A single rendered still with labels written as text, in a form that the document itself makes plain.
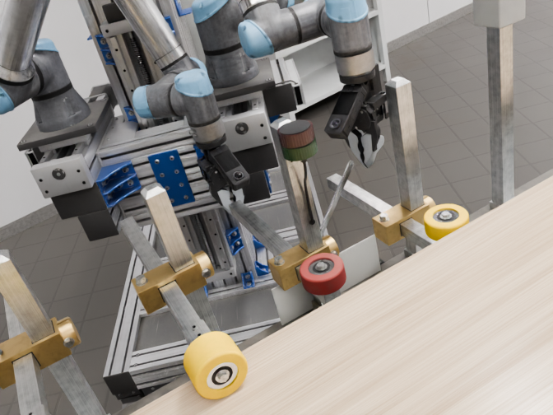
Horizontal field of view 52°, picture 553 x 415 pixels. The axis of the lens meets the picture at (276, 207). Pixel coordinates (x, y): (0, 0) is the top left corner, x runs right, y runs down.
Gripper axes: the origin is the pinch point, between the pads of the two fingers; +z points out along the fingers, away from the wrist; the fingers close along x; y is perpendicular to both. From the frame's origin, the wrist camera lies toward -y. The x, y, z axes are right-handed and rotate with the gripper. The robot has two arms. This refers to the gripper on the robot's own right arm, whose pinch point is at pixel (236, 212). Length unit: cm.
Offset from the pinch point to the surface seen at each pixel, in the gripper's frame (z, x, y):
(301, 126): -32.0, -4.7, -36.8
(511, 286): -8, -19, -67
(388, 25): 61, -238, 258
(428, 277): -8, -12, -57
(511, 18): -34, -54, -35
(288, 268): -4.3, 3.0, -33.7
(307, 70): 66, -154, 248
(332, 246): -3.5, -7.4, -33.2
